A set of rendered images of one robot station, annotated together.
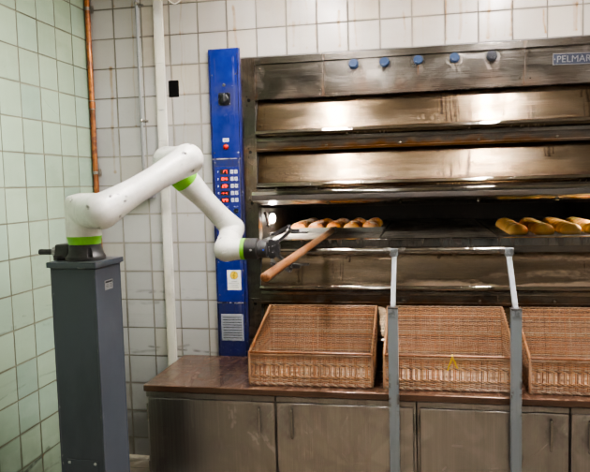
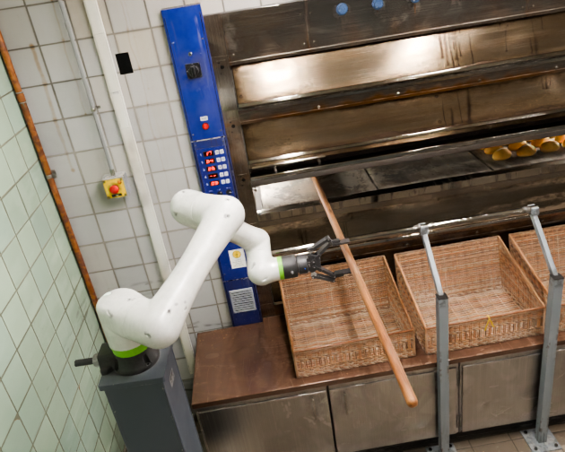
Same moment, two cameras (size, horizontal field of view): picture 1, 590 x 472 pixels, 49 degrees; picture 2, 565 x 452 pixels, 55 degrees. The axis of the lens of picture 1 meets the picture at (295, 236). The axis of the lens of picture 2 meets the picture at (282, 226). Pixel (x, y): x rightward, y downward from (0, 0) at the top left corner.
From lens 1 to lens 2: 1.39 m
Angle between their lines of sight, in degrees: 25
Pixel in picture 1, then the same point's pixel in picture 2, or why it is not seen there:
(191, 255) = (185, 241)
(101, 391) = not seen: outside the picture
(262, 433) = (317, 415)
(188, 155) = (232, 217)
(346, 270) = (350, 227)
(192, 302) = not seen: hidden behind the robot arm
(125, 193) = (184, 298)
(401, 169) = (401, 123)
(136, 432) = not seen: hidden behind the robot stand
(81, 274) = (146, 388)
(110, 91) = (39, 75)
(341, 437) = (392, 403)
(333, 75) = (319, 25)
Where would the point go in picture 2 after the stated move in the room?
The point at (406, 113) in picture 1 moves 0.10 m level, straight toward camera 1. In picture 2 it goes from (404, 62) to (412, 65)
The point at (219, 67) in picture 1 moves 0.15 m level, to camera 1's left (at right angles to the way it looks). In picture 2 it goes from (180, 32) to (143, 39)
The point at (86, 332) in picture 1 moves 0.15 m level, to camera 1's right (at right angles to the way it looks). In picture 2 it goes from (165, 438) to (210, 423)
